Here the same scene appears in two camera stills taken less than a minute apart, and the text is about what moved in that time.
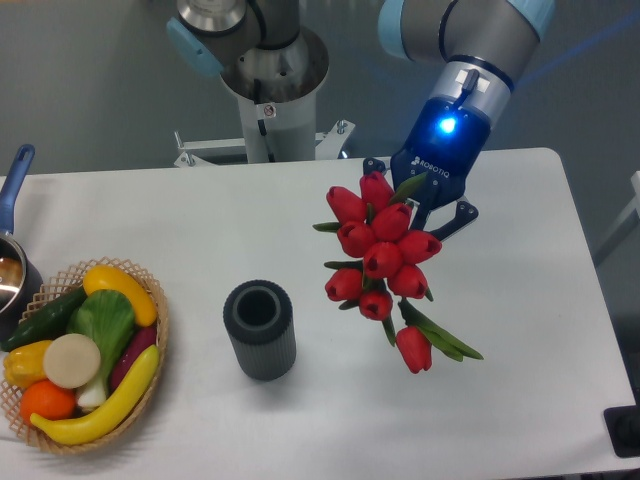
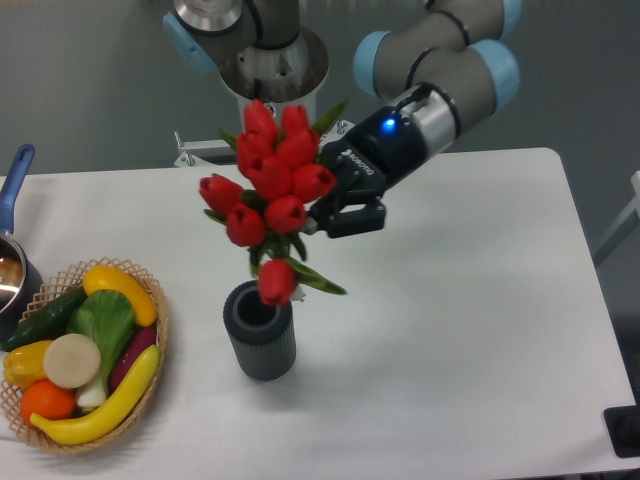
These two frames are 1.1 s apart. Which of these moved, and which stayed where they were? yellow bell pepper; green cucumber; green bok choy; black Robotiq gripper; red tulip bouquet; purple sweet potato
Moved: red tulip bouquet; black Robotiq gripper
Stayed: green cucumber; purple sweet potato; green bok choy; yellow bell pepper
